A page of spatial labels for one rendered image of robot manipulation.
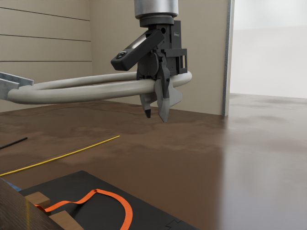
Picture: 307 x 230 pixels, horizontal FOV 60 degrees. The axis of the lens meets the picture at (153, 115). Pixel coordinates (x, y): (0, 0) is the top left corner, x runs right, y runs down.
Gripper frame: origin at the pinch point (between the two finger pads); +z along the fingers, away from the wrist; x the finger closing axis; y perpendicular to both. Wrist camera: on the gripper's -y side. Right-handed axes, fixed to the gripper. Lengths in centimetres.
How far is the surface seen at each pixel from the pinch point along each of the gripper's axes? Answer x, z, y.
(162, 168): 144, 91, 109
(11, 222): -4.3, 10.9, -30.3
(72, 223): 84, 72, 3
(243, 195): 67, 93, 126
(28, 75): 571, 11, 83
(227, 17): 269, -74, 357
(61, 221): 90, 72, -1
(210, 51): 302, -17, 350
